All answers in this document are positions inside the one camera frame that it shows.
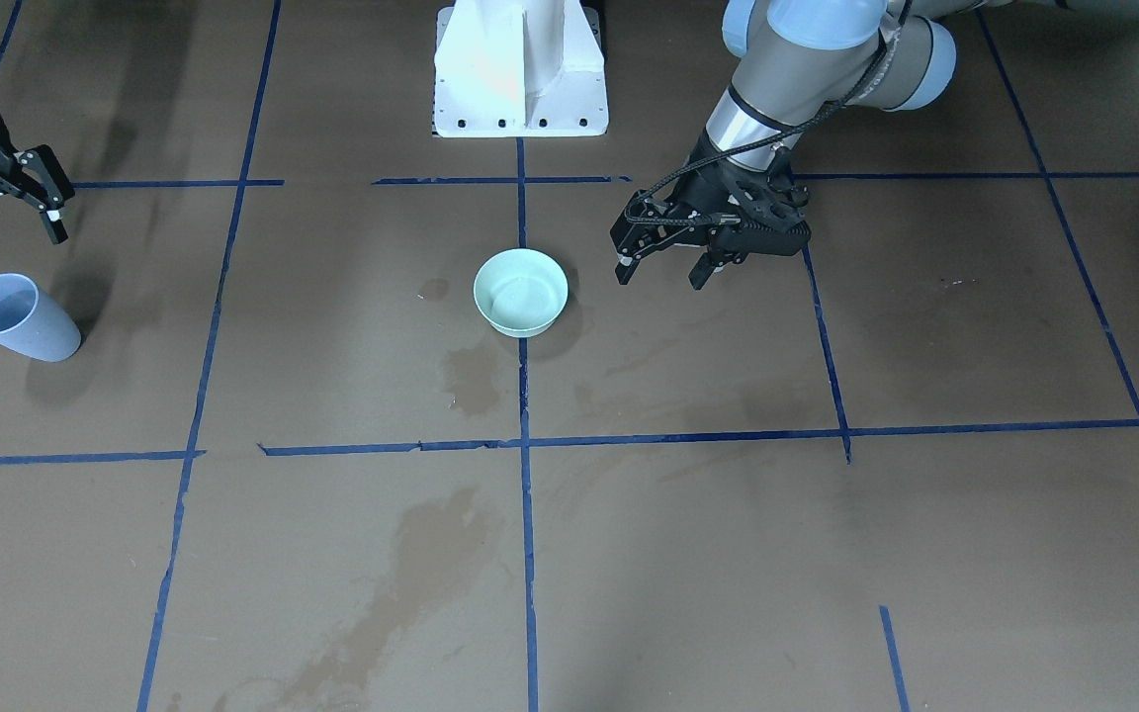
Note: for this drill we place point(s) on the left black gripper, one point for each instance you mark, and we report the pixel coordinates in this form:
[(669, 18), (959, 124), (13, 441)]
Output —
[(701, 181)]

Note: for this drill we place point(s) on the blue plastic cup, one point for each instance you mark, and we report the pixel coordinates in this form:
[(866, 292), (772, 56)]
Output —
[(32, 323)]

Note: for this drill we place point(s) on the light green bowl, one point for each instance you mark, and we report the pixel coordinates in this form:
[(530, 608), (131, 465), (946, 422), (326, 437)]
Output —
[(520, 292)]

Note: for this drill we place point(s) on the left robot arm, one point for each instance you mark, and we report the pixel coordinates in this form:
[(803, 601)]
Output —
[(799, 63)]

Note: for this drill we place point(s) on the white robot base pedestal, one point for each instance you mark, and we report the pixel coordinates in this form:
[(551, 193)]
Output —
[(520, 68)]

